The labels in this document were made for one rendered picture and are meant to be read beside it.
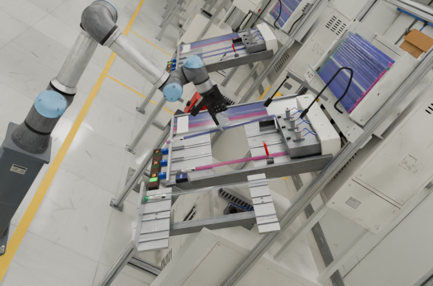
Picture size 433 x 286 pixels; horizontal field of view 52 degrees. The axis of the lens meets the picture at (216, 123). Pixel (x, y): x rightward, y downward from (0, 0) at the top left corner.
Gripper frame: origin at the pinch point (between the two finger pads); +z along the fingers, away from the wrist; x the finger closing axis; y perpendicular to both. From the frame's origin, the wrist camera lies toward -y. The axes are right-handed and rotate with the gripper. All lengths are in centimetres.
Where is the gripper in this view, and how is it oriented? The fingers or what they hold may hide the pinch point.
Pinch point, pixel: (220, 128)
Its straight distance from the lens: 198.8
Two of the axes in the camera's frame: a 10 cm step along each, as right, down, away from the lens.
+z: 4.1, 8.1, 4.2
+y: 9.1, -3.9, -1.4
